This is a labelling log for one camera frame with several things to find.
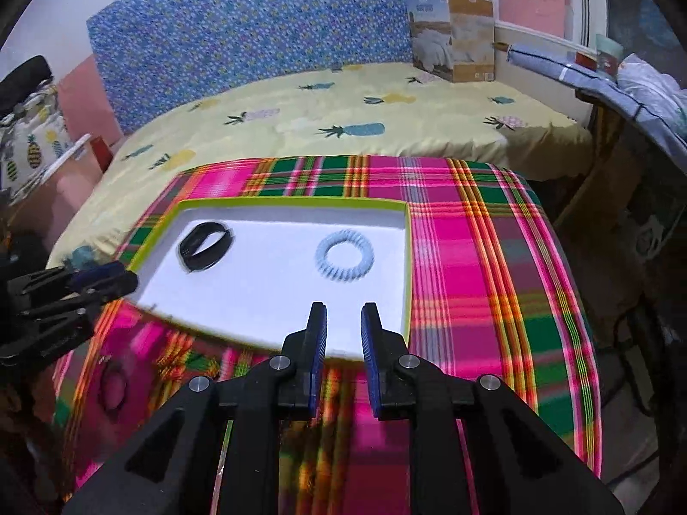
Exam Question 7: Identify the blue floral headboard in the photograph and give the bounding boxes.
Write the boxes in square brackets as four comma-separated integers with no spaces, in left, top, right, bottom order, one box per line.
[86,0,411,134]

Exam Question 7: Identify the teal cup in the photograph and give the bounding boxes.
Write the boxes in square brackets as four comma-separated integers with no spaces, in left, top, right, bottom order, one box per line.
[595,34,624,77]

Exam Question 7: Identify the green rimmed white tray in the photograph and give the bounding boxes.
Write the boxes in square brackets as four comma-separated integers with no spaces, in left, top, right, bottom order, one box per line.
[128,197,413,361]

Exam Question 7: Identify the yellow pineapple bed sheet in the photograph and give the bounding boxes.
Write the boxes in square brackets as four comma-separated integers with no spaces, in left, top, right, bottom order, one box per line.
[49,63,593,266]

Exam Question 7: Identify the grey checked side table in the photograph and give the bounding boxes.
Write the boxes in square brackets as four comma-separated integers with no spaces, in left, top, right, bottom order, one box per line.
[495,43,686,171]

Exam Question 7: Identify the white window frame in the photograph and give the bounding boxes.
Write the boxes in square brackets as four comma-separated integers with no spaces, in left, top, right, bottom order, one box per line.
[492,0,611,53]

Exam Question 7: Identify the white crumpled cloth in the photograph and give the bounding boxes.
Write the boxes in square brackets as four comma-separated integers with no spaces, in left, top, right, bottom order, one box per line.
[617,54,686,138]

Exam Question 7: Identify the pineapple print pillow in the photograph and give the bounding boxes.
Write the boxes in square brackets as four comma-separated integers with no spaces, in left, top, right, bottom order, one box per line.
[1,80,76,203]

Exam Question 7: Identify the pink green plaid cloth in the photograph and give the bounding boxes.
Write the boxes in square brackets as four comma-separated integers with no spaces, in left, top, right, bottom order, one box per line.
[55,156,602,514]

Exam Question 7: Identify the black bag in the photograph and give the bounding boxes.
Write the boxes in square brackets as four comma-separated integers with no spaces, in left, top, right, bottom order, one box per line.
[0,55,54,118]

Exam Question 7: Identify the black wide bangle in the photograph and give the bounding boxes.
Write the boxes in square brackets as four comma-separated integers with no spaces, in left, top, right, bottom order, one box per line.
[177,221,234,272]

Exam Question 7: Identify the lilac spiral hair tie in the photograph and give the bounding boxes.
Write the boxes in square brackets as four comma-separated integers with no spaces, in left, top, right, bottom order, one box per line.
[313,229,375,284]

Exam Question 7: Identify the bedding product cardboard box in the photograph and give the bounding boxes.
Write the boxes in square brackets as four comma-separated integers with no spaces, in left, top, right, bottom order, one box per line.
[405,0,495,82]

